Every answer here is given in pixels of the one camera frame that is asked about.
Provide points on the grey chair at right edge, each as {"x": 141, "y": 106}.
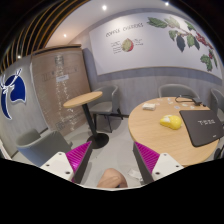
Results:
{"x": 217, "y": 104}

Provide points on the person's knee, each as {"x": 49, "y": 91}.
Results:
{"x": 112, "y": 179}

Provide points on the grey chair behind round table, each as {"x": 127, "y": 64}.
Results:
{"x": 174, "y": 90}

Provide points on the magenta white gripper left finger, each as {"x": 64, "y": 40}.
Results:
{"x": 70, "y": 166}

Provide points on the coffee cherries wall poster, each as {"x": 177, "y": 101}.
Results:
{"x": 152, "y": 39}

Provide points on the white paper on floor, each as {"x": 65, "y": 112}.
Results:
{"x": 135, "y": 174}

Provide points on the grey armchair near left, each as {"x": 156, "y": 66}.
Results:
{"x": 39, "y": 149}

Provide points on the small round wooden side table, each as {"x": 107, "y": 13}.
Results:
{"x": 98, "y": 140}

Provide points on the black mouse pad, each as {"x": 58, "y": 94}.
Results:
{"x": 203, "y": 126}

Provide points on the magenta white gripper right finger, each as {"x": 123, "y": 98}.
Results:
{"x": 152, "y": 165}

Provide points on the blue deer logo sign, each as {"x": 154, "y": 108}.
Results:
{"x": 13, "y": 89}

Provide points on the grey chair behind side table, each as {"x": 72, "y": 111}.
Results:
{"x": 107, "y": 105}

